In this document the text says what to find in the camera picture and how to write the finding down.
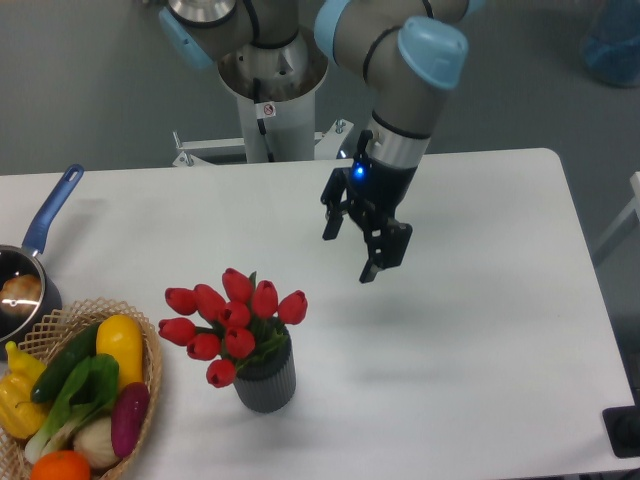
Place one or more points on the woven wicker basket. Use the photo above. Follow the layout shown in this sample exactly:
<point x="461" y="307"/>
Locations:
<point x="49" y="336"/>

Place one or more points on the white furniture frame at right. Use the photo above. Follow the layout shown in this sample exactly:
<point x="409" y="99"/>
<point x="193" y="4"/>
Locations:
<point x="619" y="228"/>

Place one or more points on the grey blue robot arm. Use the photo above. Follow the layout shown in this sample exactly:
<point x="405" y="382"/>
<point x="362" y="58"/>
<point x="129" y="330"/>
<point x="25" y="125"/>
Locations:
<point x="409" y="52"/>

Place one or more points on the green cucumber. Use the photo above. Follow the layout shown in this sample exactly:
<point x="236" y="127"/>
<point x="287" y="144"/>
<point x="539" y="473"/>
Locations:
<point x="50" y="383"/>

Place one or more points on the blue bag in background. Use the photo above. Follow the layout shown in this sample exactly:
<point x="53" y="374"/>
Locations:
<point x="610" y="48"/>

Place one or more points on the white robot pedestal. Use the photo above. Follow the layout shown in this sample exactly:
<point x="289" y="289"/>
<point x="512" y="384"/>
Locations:
<point x="275" y="94"/>

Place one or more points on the red tulip bouquet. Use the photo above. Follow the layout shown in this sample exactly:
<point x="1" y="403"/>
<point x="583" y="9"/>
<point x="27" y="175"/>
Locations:
<point x="234" y="331"/>

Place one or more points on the blue handled saucepan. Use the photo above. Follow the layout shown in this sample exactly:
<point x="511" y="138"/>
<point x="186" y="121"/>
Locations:
<point x="24" y="259"/>

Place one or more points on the dark grey ribbed vase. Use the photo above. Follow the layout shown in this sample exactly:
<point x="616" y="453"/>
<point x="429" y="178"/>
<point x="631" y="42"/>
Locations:
<point x="269" y="386"/>

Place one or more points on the black device at table edge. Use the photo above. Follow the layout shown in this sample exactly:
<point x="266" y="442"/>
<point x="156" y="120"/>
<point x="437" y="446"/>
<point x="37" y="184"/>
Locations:
<point x="622" y="426"/>

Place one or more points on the bread roll in pan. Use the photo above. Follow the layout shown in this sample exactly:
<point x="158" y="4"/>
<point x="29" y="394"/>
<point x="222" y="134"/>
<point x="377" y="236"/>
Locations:
<point x="20" y="295"/>

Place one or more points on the green bok choy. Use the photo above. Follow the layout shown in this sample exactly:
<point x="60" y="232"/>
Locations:
<point x="75" y="395"/>

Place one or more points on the yellow bell pepper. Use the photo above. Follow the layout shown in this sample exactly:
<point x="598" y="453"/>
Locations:
<point x="21" y="418"/>

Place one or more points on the white garlic bulb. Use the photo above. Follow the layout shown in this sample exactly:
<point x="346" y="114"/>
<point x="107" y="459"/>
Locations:
<point x="94" y="443"/>

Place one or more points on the orange fruit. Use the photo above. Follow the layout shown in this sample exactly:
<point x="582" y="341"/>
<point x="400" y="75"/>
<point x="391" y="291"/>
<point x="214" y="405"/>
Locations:
<point x="61" y="465"/>

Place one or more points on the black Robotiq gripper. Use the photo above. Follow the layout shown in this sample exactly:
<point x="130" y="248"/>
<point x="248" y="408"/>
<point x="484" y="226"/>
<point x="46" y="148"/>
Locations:
<point x="374" y="191"/>

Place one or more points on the yellow squash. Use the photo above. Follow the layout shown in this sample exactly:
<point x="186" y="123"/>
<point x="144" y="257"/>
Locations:
<point x="120" y="336"/>

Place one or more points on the purple eggplant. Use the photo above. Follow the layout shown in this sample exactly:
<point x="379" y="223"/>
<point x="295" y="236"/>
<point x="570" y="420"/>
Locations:
<point x="127" y="418"/>

